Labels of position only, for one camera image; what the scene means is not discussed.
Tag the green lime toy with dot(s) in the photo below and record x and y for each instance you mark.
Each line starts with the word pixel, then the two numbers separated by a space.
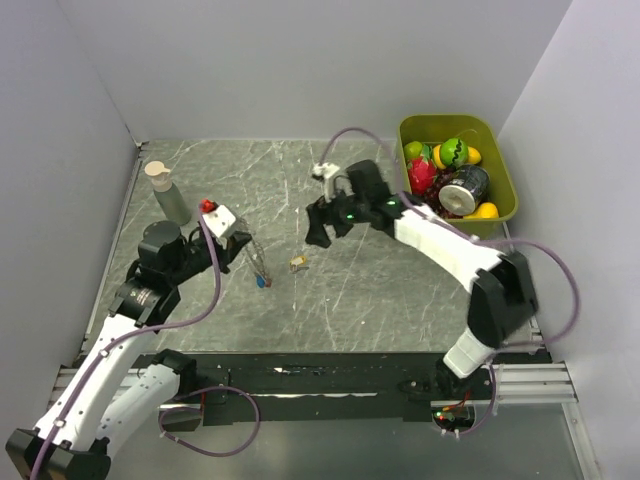
pixel 413 150

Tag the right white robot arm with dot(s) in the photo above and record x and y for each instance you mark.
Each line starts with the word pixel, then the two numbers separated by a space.
pixel 500 285

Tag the dark grapes toy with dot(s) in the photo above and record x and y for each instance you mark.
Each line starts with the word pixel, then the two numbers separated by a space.
pixel 431 195

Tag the black mounting base plate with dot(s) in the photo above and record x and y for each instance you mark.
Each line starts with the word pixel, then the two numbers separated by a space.
pixel 329 386

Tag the yellow banana toy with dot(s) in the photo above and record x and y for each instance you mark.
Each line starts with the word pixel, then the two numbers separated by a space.
pixel 485 210

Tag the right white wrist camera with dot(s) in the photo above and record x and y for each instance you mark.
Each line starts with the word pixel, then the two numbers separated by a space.
pixel 326 173

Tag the blue tagged key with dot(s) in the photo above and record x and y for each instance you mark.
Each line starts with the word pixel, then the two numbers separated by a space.
pixel 260 282

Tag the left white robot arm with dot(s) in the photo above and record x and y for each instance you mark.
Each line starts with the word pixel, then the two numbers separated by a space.
pixel 80 435

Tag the green watermelon toy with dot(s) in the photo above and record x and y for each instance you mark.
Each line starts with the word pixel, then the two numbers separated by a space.
pixel 454 152

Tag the black tin can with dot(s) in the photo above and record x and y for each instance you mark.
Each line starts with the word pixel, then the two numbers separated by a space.
pixel 462 194

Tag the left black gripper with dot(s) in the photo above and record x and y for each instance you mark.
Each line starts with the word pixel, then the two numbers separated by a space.
pixel 235 241

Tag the grey bottle with beige cap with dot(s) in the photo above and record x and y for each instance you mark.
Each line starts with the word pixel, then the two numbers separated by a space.
pixel 167 193

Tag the olive green plastic bin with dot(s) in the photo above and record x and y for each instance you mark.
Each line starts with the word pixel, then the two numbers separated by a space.
pixel 434 129

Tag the yellow lemon toy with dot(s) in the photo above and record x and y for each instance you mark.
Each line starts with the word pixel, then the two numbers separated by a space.
pixel 474 157

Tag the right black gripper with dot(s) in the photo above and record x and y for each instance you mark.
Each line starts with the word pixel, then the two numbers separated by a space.
pixel 317 213

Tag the red dragon fruit toy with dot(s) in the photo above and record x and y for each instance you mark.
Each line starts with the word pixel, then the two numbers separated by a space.
pixel 422 174

